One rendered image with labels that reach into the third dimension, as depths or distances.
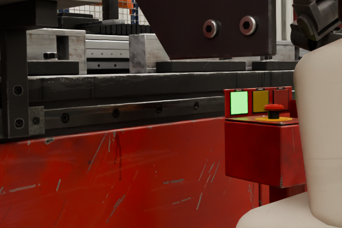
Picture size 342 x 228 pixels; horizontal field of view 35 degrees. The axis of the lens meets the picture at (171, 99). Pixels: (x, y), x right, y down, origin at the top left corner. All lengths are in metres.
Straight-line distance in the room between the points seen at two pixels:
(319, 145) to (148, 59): 1.05
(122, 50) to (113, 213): 0.62
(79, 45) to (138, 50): 0.19
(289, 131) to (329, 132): 0.75
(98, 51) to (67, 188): 0.60
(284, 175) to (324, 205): 0.75
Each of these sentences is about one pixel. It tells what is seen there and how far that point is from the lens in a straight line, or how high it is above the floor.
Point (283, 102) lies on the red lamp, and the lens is 1.22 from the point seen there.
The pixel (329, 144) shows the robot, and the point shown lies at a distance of 0.27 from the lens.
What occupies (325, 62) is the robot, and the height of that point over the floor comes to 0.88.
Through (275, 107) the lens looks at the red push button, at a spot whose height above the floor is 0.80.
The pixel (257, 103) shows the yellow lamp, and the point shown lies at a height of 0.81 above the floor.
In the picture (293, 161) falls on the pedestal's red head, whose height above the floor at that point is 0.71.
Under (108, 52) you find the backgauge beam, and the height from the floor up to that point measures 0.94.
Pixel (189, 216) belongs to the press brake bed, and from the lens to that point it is 1.26.
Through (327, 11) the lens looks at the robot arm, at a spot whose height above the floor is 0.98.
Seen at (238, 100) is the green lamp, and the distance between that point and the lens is 1.13.
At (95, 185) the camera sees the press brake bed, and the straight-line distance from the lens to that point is 1.05.
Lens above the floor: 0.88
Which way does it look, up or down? 3 degrees down
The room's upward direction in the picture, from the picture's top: 1 degrees counter-clockwise
